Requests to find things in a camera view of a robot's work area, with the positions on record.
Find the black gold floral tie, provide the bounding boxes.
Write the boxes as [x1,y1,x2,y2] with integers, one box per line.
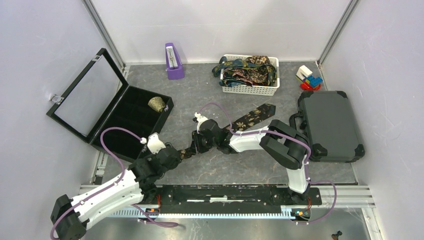
[179,103,276,160]

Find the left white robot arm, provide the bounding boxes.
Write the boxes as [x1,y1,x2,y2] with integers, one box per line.
[50,144,182,240]

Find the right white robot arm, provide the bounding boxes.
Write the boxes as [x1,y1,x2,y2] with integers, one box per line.
[190,119,312,204]

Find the pile of patterned ties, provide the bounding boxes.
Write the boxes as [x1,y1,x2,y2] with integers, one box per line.
[211,55,277,88]

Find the rolled gold tie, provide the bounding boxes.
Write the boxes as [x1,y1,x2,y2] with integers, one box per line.
[147,96,167,113]

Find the white perforated basket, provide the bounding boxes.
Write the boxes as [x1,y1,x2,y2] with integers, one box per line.
[221,56,280,96]

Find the purple metronome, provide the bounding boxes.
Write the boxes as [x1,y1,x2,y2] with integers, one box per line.
[165,42,185,80]

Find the black display box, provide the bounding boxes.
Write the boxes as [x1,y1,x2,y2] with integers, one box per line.
[46,48,174,163]

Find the colourful toy blocks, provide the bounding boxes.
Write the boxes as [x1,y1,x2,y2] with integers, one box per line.
[295,65,323,91]

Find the dark grey hard case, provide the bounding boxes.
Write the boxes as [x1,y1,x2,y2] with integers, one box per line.
[289,90,366,163]

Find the small black knob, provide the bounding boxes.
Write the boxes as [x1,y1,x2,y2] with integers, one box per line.
[331,230,343,240]

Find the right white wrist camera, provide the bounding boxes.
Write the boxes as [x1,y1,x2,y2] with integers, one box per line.
[193,112,208,133]

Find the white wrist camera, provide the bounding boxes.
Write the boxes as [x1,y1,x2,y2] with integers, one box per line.
[193,112,208,133]
[139,132,166,154]

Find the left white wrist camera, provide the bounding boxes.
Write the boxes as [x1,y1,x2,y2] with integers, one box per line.
[139,132,166,154]

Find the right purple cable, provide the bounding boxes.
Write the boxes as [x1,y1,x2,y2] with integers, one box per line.
[197,101,338,225]

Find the purple cable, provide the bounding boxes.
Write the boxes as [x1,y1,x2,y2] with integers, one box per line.
[49,127,180,240]
[197,101,338,225]

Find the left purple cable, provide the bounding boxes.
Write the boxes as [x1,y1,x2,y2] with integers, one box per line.
[49,127,180,240]

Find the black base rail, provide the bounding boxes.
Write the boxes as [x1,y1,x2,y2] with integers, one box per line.
[141,184,323,215]

